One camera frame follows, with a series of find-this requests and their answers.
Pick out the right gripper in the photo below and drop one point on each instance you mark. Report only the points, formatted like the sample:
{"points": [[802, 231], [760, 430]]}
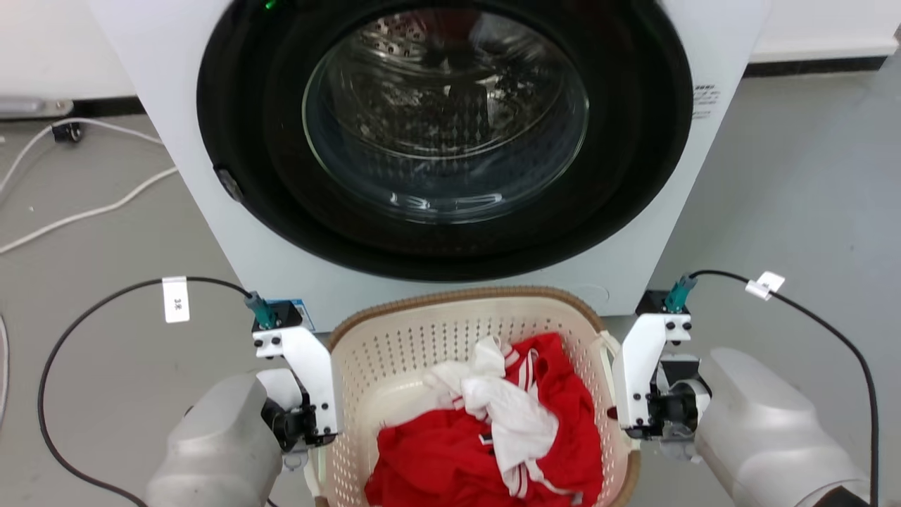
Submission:
{"points": [[674, 408]]}

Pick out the red garment white stripes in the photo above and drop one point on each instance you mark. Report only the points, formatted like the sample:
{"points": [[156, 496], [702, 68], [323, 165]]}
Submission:
{"points": [[436, 458]]}

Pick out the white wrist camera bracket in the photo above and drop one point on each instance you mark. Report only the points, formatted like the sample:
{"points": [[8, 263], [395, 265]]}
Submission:
{"points": [[637, 366], [310, 366]]}

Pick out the grey power strip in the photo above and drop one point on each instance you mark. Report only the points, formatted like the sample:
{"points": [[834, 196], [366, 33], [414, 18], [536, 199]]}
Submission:
{"points": [[35, 108]]}

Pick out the white front-load washing machine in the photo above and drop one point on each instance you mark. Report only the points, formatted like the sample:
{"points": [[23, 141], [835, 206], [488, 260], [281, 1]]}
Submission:
{"points": [[281, 282]]}

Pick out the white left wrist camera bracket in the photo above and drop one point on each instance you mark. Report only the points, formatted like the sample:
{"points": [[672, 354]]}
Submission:
{"points": [[310, 366]]}

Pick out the black round washer door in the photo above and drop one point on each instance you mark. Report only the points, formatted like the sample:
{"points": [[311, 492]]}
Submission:
{"points": [[246, 105]]}

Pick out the black plug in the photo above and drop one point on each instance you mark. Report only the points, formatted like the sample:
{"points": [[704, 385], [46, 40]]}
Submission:
{"points": [[67, 132]]}

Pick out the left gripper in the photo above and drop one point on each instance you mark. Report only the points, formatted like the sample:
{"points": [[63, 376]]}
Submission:
{"points": [[290, 422]]}

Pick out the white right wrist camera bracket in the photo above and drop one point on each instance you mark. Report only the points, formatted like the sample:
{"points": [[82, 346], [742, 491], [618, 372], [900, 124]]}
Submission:
{"points": [[637, 366]]}

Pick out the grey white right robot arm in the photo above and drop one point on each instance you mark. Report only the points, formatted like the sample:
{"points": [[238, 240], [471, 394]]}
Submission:
{"points": [[760, 436]]}

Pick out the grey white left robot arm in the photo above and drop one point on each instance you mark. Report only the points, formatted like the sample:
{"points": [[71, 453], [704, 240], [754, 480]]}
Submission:
{"points": [[211, 451]]}

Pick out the cream perforated laundry basket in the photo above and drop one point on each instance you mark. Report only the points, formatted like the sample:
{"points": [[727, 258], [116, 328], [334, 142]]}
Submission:
{"points": [[394, 352]]}

